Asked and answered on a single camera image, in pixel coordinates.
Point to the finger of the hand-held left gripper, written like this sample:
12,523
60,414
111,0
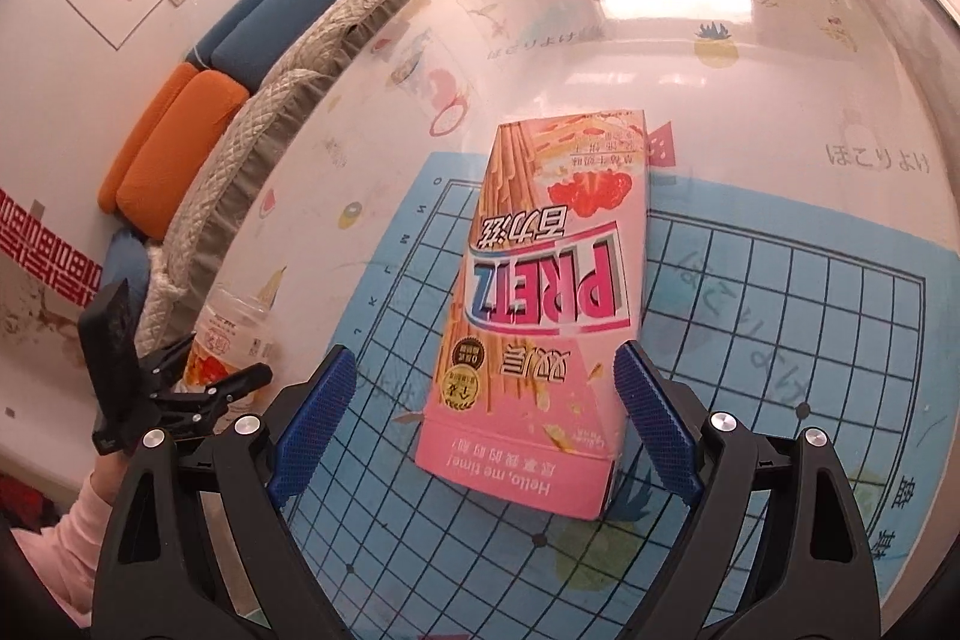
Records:
232,381
161,362

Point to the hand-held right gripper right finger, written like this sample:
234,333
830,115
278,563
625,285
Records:
660,430

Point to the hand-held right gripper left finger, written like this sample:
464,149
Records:
311,430

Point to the orange label plastic bottle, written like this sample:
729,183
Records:
225,325

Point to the pink snack box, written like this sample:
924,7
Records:
540,310

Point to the person's left forearm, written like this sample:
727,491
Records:
67,542

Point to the blue sofa cushion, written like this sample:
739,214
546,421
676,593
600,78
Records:
127,272
240,10
285,25

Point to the blue grid mat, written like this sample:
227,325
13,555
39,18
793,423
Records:
750,310

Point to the orange sofa cushion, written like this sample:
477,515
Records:
180,160
142,138

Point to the curved sofa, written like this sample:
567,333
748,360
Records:
285,85

